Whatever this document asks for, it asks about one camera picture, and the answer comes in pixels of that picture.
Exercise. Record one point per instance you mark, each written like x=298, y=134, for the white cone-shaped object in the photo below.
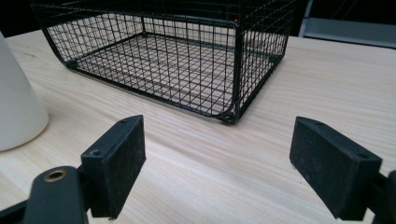
x=15, y=102

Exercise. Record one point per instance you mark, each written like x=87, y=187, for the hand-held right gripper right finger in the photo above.
x=330, y=174

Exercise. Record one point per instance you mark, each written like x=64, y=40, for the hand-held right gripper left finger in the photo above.
x=115, y=168

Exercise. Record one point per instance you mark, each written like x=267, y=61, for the grey metal shelf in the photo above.
x=348, y=29

